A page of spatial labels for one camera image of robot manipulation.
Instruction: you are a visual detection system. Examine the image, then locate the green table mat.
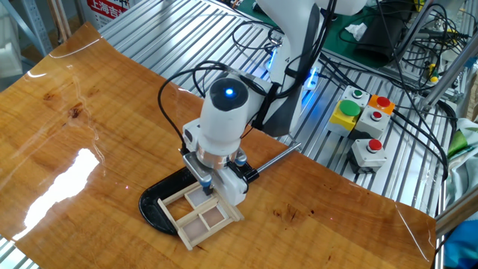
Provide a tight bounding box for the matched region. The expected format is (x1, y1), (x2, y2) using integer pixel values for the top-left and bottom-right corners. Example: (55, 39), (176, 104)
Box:
(238, 0), (412, 70)

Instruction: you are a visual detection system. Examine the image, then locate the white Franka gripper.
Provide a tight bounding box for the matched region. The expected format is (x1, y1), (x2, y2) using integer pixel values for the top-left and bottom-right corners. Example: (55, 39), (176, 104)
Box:
(182, 119), (249, 208)

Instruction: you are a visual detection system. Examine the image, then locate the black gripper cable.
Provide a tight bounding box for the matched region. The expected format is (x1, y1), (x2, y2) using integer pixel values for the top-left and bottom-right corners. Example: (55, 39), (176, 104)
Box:
(226, 161), (250, 194)

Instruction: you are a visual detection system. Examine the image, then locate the grey box large red button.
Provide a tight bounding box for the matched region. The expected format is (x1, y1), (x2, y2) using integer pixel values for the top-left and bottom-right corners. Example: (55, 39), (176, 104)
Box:
(346, 137), (388, 176)

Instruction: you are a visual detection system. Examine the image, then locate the miniature wooden window frame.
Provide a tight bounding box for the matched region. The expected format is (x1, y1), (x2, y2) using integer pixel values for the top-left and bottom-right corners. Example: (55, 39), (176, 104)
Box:
(156, 181), (245, 251)

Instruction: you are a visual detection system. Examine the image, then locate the grey slanted post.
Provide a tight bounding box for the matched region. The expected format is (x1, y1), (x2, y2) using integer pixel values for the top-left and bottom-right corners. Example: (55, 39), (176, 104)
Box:
(390, 0), (440, 72)

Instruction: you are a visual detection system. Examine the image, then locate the silver round pole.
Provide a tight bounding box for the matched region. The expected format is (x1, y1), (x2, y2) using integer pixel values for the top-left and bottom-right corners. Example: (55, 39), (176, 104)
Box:
(420, 35), (478, 110)

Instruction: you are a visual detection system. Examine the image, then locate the black button box cable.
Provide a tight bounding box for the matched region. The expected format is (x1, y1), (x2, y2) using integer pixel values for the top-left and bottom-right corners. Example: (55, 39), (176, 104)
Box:
(390, 106), (450, 182)

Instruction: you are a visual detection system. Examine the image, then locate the small sliding window sash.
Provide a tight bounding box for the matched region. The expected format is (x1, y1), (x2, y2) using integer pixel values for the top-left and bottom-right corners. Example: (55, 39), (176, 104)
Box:
(184, 185), (220, 210)

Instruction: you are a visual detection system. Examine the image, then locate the blue fabric object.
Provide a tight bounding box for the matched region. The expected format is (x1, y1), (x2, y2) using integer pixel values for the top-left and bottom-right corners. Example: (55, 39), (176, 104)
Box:
(442, 219), (478, 269)

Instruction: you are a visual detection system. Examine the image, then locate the white green cloth bag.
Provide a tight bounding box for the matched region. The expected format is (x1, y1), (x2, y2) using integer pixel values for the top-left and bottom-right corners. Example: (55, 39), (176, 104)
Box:
(446, 117), (478, 210)

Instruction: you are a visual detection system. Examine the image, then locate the grey box small red button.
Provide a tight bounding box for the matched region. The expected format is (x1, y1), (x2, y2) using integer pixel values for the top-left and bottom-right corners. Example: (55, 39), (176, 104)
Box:
(349, 105), (391, 141)

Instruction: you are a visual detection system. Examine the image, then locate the black pouch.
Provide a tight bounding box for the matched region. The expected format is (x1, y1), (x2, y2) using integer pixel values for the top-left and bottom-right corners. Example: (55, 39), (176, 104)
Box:
(353, 7), (408, 63)

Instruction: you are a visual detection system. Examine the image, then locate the red and white sign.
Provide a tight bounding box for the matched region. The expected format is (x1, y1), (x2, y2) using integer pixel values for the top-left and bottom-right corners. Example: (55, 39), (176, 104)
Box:
(85, 0), (132, 29)

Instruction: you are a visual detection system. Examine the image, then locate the glossy wood-grain mat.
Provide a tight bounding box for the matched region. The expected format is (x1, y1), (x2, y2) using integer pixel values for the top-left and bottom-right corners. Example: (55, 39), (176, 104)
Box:
(0, 21), (438, 269)

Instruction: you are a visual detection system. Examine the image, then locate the black C-clamp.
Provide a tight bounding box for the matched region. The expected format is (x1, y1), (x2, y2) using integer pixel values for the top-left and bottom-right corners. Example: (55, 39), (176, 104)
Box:
(138, 123), (302, 235)

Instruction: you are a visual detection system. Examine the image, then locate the grey perforated shelf upright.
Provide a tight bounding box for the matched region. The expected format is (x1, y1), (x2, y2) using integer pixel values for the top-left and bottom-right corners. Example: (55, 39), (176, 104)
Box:
(18, 0), (54, 57)

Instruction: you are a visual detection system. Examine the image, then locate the grey box small green button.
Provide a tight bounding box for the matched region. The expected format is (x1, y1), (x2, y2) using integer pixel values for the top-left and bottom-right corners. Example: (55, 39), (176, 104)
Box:
(341, 84), (371, 109)

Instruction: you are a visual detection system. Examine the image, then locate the black camera cable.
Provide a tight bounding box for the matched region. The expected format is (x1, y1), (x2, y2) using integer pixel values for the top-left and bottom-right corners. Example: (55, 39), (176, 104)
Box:
(157, 61), (262, 155)

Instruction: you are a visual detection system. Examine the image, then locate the crumpled white tissue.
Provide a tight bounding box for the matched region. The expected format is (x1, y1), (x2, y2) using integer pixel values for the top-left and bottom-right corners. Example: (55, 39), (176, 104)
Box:
(344, 22), (369, 42)

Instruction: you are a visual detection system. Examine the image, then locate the wooden pole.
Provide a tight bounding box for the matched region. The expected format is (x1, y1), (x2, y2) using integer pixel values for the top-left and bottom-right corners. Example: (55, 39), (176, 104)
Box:
(46, 0), (72, 43)

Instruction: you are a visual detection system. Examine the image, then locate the yellow box green button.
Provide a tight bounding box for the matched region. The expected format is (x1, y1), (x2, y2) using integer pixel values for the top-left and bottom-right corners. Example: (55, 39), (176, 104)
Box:
(325, 99), (362, 137)

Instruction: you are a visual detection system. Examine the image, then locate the aluminium frame strut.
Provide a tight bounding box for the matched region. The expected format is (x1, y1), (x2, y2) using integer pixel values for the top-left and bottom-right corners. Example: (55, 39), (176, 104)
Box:
(435, 185), (478, 237)

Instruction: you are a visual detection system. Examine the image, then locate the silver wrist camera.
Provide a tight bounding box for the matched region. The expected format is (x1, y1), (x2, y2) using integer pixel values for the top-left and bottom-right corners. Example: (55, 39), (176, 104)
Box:
(181, 152), (214, 188)

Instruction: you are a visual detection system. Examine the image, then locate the orange box red button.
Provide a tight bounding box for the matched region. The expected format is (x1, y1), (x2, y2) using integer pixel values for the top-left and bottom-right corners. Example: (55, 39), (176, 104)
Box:
(367, 93), (396, 116)

